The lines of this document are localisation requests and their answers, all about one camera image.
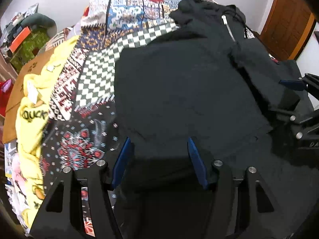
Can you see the dark green cushion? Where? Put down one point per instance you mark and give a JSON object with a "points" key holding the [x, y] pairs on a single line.
{"points": [[39, 21]]}

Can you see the orange flat box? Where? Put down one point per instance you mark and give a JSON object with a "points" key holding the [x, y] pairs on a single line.
{"points": [[19, 39]]}

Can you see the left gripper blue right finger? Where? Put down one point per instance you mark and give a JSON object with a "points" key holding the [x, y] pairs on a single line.
{"points": [[198, 164]]}

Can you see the red bag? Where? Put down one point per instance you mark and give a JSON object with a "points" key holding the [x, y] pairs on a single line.
{"points": [[5, 92]]}

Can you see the green patterned box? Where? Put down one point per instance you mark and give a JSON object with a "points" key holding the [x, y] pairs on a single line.
{"points": [[29, 48]]}

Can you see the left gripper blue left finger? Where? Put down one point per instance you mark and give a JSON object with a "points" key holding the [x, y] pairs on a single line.
{"points": [[121, 163]]}

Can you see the patchwork patterned bedspread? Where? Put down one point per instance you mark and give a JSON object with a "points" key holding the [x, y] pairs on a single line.
{"points": [[87, 141]]}

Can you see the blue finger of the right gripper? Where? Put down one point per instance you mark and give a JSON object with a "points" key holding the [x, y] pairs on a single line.
{"points": [[296, 85]]}

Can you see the yellow duck print blanket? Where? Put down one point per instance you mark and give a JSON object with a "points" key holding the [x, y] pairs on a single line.
{"points": [[32, 117]]}

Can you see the brown wooden door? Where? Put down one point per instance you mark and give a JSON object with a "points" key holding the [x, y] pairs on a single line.
{"points": [[288, 28]]}

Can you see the black zip hoodie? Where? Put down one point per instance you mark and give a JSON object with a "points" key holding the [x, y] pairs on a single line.
{"points": [[207, 81]]}

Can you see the white wardrobe panel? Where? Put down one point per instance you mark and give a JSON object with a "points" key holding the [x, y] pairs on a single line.
{"points": [[308, 60]]}

